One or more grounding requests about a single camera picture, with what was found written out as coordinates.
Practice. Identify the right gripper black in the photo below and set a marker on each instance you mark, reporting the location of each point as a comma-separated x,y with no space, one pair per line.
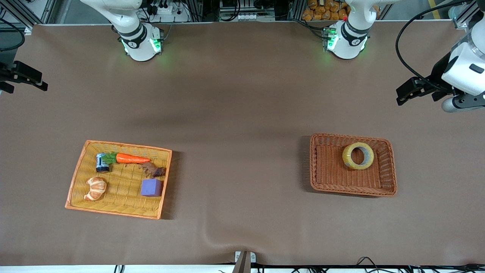
7,73

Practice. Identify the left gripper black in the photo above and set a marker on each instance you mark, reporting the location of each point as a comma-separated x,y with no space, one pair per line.
438,73

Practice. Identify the yellow packing tape roll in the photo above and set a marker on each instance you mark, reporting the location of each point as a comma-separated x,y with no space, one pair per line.
346,158

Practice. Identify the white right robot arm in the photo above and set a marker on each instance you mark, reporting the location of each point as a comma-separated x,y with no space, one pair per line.
138,47

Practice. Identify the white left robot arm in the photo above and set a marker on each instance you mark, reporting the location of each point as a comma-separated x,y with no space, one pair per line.
350,41

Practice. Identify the dark blue small can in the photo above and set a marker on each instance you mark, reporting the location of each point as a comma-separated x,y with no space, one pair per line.
102,165

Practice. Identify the brown woven rectangular basket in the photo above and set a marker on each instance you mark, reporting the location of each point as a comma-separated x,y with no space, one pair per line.
333,174

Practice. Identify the pile of orange round items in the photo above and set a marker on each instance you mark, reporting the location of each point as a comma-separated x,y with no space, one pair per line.
322,13

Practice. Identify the toy croissant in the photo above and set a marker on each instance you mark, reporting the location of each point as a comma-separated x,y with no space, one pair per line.
96,188

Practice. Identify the orange toy carrot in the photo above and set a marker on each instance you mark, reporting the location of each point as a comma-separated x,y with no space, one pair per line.
130,158

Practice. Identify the yellow woven tray orange rim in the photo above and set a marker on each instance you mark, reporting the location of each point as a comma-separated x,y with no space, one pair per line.
121,201

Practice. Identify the dark brown toy food piece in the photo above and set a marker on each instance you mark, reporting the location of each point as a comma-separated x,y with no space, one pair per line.
153,170

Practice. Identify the white power strip with plugs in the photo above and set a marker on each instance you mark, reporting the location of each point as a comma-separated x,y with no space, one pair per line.
170,15

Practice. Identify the purple cube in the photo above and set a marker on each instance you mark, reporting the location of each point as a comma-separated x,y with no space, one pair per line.
151,187

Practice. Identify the small white power strip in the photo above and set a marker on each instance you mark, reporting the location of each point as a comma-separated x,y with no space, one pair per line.
248,17

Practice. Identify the aluminium frame profile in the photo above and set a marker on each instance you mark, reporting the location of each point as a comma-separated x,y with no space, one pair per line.
17,15
464,15

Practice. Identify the metal table clamp bracket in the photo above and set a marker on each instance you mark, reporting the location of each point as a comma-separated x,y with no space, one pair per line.
242,261

